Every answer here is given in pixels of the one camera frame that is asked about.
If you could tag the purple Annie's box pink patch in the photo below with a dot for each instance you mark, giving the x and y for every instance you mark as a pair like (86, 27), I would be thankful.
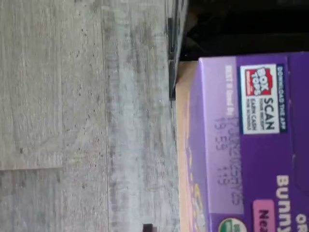
(260, 157)

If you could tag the wooden shelf board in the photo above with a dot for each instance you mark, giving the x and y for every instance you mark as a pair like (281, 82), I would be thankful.
(184, 77)

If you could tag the black metal shelving frame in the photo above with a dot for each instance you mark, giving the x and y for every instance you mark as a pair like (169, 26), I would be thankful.
(178, 36)

